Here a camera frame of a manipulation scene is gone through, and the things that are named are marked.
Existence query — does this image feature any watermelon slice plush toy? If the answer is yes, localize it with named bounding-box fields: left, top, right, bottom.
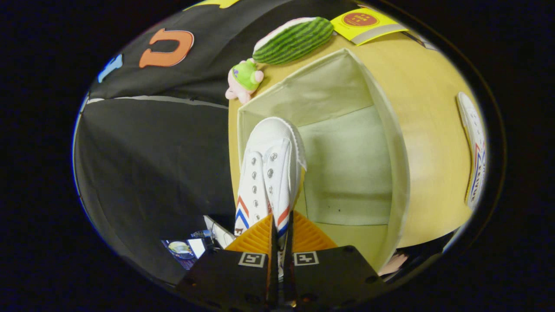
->
left=253, top=16, right=334, bottom=65

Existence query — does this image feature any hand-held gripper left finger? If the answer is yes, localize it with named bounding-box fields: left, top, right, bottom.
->
left=176, top=213, right=278, bottom=311

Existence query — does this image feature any yellow book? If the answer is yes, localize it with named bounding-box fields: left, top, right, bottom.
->
left=330, top=8, right=408, bottom=46

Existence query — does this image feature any computer screen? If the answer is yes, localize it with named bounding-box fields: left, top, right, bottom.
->
left=163, top=237, right=206, bottom=260

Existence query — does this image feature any cream fabric storage box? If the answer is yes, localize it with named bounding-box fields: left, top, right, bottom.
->
left=236, top=48, right=410, bottom=273

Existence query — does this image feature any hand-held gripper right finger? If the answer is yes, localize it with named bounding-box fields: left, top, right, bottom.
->
left=282, top=211, right=386, bottom=310

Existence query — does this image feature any white canvas shoe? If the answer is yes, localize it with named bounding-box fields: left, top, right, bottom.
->
left=234, top=117, right=307, bottom=278
left=456, top=92, right=487, bottom=211

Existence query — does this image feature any white plastic case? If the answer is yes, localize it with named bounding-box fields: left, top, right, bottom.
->
left=203, top=215, right=238, bottom=250

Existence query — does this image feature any pink and green plush toy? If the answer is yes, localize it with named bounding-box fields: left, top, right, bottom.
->
left=225, top=58, right=264, bottom=104

